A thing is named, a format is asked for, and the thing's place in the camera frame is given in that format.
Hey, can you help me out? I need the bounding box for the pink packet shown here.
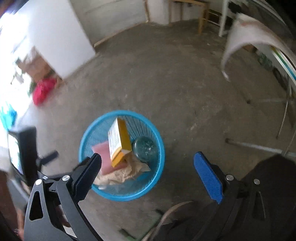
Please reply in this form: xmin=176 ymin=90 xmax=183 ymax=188
xmin=91 ymin=141 xmax=127 ymax=175

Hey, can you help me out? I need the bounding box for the yellow carton box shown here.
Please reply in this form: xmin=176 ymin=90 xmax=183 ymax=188
xmin=108 ymin=118 xmax=132 ymax=168

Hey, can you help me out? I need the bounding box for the beige paper napkin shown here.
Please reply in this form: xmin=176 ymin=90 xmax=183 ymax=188
xmin=93 ymin=154 xmax=151 ymax=189

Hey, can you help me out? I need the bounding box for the green plastic bottle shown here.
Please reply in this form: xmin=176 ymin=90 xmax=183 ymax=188
xmin=132 ymin=136 xmax=159 ymax=163

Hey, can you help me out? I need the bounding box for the blue trash basket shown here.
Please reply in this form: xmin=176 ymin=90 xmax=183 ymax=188
xmin=78 ymin=110 xmax=165 ymax=201

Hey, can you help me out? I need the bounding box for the red bag on floor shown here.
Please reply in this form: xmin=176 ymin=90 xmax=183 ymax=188
xmin=32 ymin=78 xmax=57 ymax=106

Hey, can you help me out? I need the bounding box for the floral tablecloth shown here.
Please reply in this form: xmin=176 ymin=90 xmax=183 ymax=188
xmin=221 ymin=14 xmax=295 ymax=81

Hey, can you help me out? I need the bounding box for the white metal desk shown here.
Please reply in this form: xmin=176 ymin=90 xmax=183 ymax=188
xmin=235 ymin=1 xmax=295 ymax=54

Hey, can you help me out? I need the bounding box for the wooden chair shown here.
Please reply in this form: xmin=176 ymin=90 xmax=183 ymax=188
xmin=168 ymin=1 xmax=211 ymax=35

